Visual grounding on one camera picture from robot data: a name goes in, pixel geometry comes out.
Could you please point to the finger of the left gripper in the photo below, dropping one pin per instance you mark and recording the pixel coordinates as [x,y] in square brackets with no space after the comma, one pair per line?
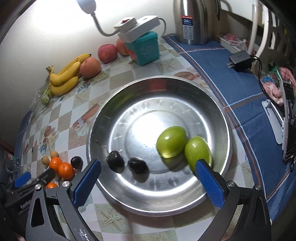
[46,177]
[22,180]

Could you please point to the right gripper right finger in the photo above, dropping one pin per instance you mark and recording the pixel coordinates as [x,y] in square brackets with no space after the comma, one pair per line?
[254,221]

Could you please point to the orange tangerine small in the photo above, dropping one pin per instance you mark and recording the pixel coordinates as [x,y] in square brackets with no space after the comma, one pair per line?
[51,185]

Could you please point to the orange tangerine with stem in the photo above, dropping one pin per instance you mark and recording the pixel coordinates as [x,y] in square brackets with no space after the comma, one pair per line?
[66,171]

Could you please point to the dark plum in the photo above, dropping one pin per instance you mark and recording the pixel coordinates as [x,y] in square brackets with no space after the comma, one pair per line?
[137,165]
[76,162]

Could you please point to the dark cherry with stem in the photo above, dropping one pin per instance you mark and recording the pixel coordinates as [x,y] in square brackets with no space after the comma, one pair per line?
[114,159]

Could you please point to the brown longan lower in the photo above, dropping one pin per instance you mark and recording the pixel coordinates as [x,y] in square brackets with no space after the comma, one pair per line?
[45,160]

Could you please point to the brown longan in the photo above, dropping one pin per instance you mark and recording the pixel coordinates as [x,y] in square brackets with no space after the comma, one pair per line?
[53,154]
[45,160]

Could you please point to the brown longan upper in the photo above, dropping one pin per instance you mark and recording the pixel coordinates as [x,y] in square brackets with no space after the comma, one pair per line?
[53,154]

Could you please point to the blue checked cloth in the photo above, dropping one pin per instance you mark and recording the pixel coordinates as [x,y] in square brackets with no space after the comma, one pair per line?
[241,96]

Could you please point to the bag of green fruit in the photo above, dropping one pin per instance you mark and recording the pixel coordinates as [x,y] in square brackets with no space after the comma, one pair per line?
[42,98]

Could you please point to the yellow banana bottom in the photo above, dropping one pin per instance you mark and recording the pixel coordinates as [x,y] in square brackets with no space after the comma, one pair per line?
[64,88]

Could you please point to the yellow banana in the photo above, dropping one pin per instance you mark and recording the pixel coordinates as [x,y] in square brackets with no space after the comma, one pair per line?
[64,88]
[80,58]
[58,80]

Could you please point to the yellow banana middle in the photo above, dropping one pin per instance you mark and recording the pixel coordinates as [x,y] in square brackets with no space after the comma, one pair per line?
[58,80]

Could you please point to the large steel basin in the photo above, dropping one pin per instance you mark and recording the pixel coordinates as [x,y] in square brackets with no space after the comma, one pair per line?
[147,136]

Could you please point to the white phone stand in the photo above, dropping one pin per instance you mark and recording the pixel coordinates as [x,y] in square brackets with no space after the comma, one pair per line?
[275,119]

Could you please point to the peach-coloured apple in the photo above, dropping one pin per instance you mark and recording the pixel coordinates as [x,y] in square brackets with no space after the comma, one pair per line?
[90,67]

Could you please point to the yellow banana top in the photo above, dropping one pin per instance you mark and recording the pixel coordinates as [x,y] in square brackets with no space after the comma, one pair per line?
[80,58]

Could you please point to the red apple middle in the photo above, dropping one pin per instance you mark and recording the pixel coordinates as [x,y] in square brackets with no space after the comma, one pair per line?
[107,53]

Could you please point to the red apple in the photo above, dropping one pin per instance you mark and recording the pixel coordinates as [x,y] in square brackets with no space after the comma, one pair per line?
[107,53]
[121,48]

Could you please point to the black smartphone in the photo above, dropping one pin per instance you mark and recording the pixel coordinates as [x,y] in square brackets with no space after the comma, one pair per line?
[288,145]

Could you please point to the pink snack bag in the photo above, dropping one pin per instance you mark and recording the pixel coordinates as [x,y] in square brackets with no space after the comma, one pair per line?
[271,85]

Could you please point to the red apple right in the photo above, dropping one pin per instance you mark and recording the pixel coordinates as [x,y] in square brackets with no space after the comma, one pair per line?
[121,48]

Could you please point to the teal plastic box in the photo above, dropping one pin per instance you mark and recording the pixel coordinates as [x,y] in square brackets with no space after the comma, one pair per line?
[145,49]

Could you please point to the black power adapter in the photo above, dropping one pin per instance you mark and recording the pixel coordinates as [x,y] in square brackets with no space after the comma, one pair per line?
[240,61]

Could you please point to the pink plastic bag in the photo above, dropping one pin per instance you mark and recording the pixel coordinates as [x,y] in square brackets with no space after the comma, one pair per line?
[241,44]

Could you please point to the white plastic chair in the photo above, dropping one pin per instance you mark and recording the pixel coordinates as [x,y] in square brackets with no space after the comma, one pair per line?
[276,42]

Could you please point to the steel thermos kettle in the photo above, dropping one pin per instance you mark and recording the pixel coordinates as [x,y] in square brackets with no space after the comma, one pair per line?
[191,21]

